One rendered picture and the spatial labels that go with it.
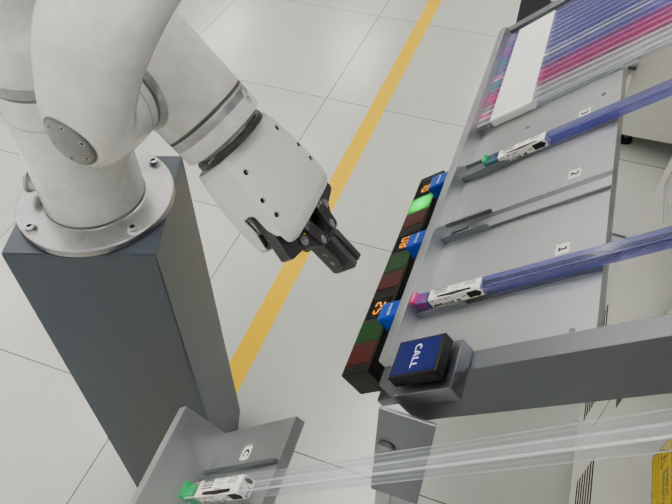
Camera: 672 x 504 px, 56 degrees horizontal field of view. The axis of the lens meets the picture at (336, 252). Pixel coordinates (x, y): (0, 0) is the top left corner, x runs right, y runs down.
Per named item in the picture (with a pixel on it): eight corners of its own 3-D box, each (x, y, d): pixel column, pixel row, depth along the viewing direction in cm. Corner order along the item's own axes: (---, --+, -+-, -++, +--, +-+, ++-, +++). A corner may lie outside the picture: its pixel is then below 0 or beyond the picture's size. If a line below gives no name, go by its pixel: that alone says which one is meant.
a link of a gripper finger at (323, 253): (294, 225, 63) (337, 269, 65) (281, 247, 61) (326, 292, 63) (316, 215, 61) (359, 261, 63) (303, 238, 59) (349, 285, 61)
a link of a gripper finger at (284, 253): (239, 183, 58) (284, 183, 62) (259, 265, 57) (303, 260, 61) (247, 179, 57) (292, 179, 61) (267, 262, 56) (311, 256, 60)
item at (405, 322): (421, 404, 63) (377, 361, 60) (522, 64, 105) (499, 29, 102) (431, 403, 62) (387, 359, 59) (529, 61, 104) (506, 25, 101)
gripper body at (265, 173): (222, 115, 63) (297, 195, 67) (170, 180, 56) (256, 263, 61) (270, 82, 58) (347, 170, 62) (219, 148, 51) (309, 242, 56)
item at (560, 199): (415, 387, 61) (396, 368, 60) (521, 48, 103) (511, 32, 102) (610, 357, 49) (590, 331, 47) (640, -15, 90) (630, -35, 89)
